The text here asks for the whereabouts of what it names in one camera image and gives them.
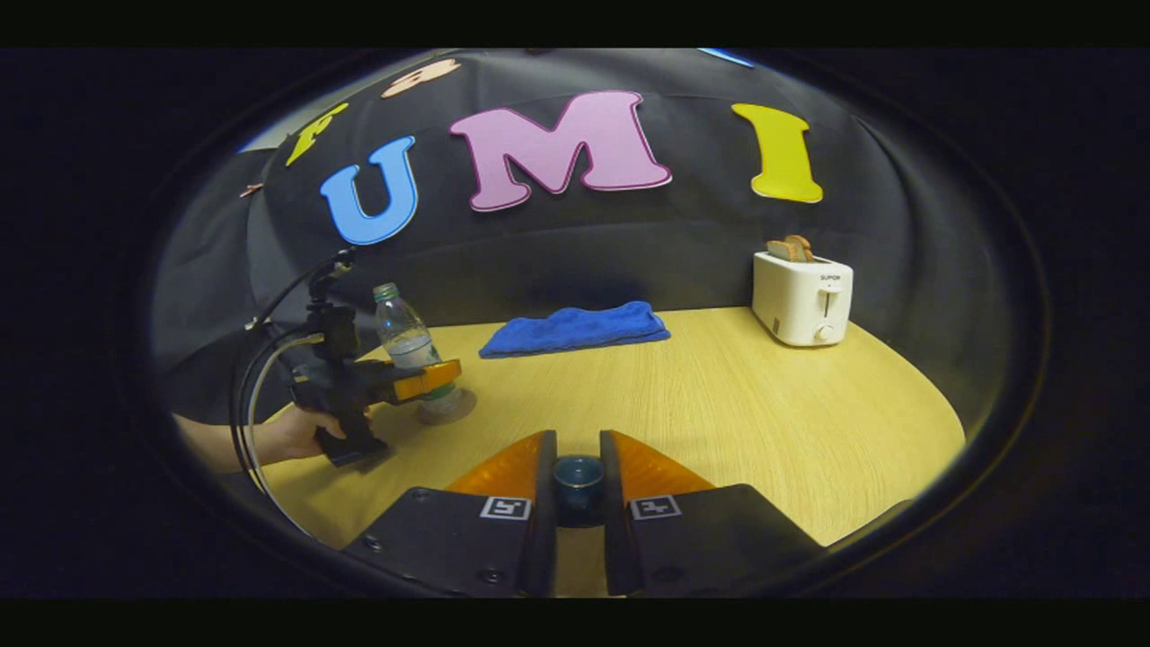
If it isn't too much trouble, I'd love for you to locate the dark blue teacup lid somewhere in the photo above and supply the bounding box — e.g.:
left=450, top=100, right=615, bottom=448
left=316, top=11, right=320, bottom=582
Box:
left=553, top=455, right=605, bottom=527

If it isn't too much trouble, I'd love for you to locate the blue folded towel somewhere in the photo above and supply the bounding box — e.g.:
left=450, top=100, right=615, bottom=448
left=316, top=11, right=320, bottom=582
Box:
left=478, top=301, right=672, bottom=359

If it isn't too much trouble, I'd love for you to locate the clear plastic water bottle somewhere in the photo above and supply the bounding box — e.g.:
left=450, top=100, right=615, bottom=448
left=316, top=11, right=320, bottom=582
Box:
left=373, top=282, right=464, bottom=416

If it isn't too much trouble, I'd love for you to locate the white toaster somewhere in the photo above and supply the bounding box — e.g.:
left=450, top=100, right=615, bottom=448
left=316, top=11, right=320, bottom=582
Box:
left=751, top=251, right=854, bottom=348

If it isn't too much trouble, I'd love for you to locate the round brown coaster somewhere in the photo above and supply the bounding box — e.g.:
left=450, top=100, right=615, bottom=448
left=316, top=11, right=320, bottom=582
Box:
left=415, top=388, right=478, bottom=427

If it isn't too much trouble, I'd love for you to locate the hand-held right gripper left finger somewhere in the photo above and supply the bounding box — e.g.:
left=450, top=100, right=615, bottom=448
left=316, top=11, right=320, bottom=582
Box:
left=341, top=429, right=559, bottom=598

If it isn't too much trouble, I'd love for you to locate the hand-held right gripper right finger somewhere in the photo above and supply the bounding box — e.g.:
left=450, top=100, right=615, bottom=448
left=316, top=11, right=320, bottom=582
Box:
left=599, top=429, right=827, bottom=598

